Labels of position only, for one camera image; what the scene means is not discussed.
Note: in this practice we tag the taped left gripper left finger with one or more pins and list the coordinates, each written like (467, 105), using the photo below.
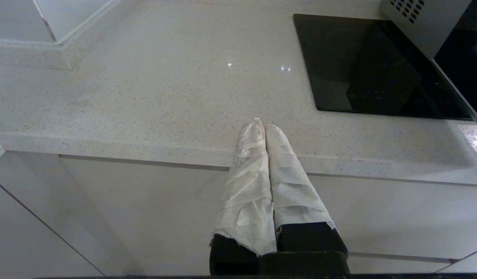
(246, 193)

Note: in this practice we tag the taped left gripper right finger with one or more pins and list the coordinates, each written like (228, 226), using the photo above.
(292, 193)

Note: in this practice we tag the black glass microwave door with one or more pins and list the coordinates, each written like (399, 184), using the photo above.
(467, 66)

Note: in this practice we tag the beige cabinet drawer front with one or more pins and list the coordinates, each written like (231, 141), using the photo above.
(145, 213)

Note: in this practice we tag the black square mat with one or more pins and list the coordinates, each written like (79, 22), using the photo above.
(358, 69)

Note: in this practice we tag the white cabinet side panel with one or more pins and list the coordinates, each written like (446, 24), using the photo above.
(29, 232)

